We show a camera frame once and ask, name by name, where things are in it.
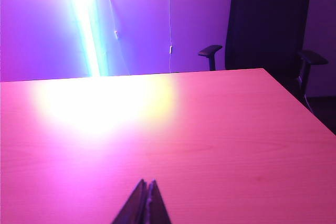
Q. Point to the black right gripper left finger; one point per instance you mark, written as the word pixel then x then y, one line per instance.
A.
pixel 134 208

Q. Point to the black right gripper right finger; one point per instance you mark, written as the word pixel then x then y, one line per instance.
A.
pixel 157 208

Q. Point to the cyan-white vertical light bar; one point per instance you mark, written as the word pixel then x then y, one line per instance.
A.
pixel 84 24

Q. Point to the black office chair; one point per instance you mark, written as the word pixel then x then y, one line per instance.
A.
pixel 265 24

